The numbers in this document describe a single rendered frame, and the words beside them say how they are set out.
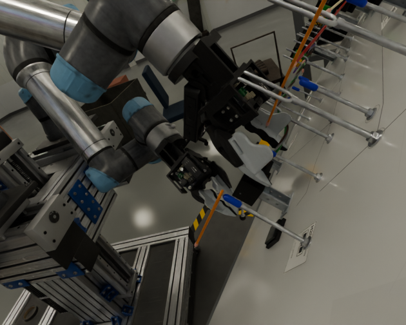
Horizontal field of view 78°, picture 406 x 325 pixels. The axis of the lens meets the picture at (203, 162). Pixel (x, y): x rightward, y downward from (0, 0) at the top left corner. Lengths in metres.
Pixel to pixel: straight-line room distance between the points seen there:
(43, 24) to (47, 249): 0.56
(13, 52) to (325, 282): 0.77
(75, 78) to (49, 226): 0.51
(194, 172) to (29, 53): 0.51
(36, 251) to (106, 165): 0.33
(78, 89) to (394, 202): 0.37
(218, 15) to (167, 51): 10.61
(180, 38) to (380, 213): 0.27
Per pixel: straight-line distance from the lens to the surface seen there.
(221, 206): 0.54
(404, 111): 0.27
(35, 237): 0.81
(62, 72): 0.41
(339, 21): 0.24
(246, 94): 0.34
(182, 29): 0.34
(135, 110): 0.62
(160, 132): 0.57
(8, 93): 14.91
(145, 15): 0.35
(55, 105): 0.73
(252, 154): 0.35
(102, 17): 0.37
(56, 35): 0.54
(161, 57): 0.34
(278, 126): 0.41
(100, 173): 0.66
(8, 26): 0.57
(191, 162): 0.50
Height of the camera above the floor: 1.43
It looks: 32 degrees down
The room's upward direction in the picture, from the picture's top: 24 degrees counter-clockwise
